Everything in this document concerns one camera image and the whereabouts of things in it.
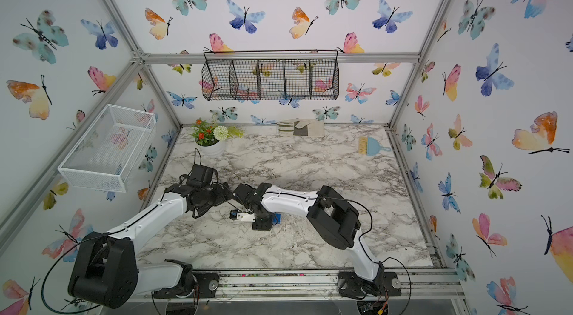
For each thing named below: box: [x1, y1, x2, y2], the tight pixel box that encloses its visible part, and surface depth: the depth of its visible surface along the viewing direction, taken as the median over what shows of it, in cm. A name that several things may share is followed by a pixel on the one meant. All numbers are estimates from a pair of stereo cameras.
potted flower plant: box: [190, 117, 245, 158], surface depth 100 cm
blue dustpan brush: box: [358, 135, 392, 157], surface depth 113 cm
